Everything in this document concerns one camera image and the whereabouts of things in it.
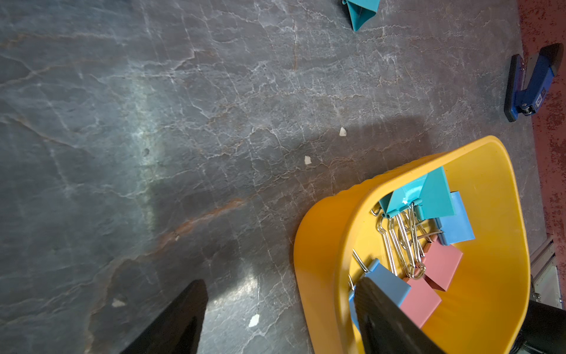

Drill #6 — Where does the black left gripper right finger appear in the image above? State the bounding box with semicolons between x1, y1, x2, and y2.
354;278;443;353

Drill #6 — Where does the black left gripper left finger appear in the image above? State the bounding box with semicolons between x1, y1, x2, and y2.
122;280;209;353

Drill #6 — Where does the blue binder clip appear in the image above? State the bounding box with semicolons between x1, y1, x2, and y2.
435;192;475;246
349;249;411;331

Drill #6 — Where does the pink binder clip back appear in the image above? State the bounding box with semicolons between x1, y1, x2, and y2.
400;277;442;328

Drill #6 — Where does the pink binder clip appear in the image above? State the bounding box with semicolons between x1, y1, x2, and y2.
424;241;464;291
400;277;442;328

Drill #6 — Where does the yellow plastic storage box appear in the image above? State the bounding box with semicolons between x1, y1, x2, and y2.
293;136;531;353

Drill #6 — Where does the blue binder clip front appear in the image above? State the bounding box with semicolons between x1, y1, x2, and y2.
435;192;475;246

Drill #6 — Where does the teal white binder clip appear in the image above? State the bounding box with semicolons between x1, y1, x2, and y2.
371;177;427;280

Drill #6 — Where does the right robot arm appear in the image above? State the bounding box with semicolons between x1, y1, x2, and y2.
354;278;565;353

